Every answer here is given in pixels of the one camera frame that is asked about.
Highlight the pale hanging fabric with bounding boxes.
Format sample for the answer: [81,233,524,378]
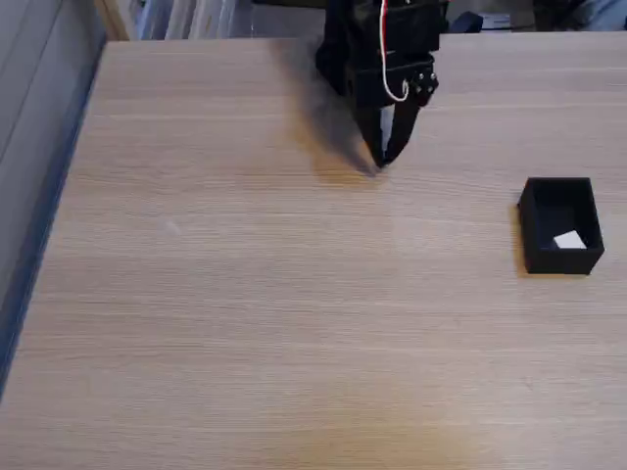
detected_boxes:
[136,0,256,40]

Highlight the light wooden frame post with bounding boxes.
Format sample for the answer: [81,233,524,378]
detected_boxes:
[93,0,137,41]

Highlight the white and red gripper cable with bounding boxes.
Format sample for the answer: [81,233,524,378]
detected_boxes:
[377,0,410,103]

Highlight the dark blue bag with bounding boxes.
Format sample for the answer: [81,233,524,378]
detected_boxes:
[450,11,486,34]

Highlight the white block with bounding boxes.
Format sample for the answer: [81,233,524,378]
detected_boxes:
[553,230,588,252]

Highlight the black open box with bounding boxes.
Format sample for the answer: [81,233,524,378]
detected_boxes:
[516,176,606,276]

